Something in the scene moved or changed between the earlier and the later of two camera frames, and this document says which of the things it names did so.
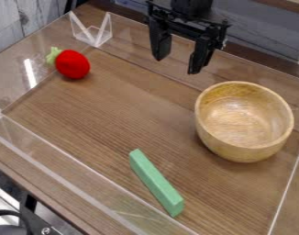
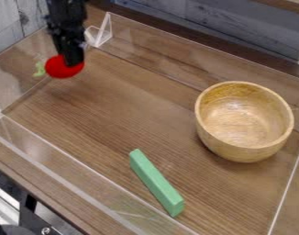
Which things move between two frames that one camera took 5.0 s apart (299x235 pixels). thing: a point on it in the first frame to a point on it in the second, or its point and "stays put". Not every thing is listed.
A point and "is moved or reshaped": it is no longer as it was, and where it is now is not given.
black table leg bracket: (33, 225) stays put
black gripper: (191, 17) to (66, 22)
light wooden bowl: (245, 120) stays put
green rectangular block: (157, 183) stays put
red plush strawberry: (71, 63) is moved or reshaped
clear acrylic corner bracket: (93, 35) stays put
